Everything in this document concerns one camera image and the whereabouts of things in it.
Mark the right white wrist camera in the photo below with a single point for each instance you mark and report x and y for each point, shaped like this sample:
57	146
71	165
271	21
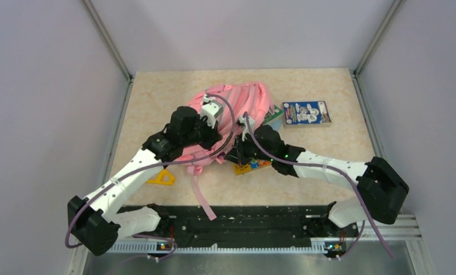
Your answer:
247	123

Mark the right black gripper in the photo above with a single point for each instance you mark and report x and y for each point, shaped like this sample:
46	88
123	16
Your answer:
238	153

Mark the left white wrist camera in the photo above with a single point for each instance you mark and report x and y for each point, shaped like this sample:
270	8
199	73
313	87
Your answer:
210	110

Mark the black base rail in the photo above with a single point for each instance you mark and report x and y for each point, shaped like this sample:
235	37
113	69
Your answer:
248	226

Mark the blue cartoon book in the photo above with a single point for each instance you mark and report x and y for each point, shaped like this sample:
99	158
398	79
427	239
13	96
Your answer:
306	113

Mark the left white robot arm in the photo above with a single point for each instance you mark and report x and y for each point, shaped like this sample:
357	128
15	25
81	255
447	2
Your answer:
95	220

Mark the light blue book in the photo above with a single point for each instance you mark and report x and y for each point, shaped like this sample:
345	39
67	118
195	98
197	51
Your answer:
275	124

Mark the pink student backpack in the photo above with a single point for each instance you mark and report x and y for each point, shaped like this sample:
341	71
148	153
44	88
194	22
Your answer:
236	100

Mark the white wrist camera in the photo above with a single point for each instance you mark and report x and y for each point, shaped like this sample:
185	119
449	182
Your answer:
247	123
210	110

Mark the yellow storey treehouse book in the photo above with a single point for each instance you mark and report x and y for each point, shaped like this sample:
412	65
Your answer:
251	166

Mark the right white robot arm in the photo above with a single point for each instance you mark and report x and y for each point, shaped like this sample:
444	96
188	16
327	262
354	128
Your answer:
380	191

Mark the yellow triangle ruler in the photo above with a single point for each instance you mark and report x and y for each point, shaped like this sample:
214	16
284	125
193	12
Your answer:
164	178

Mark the green red-spined book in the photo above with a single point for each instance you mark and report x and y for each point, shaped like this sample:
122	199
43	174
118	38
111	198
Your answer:
273	115

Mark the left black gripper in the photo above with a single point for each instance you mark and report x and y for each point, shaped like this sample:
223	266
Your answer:
213	135

